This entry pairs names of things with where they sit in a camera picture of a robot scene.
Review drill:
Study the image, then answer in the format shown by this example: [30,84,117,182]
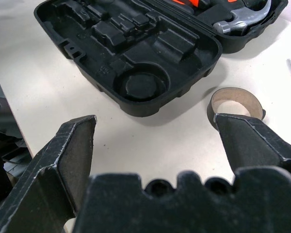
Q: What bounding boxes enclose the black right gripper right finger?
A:
[213,113,291,177]

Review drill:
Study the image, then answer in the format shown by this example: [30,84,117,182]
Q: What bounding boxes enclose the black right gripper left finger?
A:
[0,115,97,233]

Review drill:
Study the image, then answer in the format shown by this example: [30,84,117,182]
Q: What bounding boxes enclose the black electrical tape roll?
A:
[207,86,267,129]

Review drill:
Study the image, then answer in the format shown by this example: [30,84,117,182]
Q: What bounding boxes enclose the black tool case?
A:
[33,0,289,118]

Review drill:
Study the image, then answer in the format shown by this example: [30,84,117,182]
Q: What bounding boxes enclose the grey claw hammer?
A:
[212,0,274,34]

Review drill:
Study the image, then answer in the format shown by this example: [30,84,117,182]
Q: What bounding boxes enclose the orange handled pliers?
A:
[173,0,201,7]

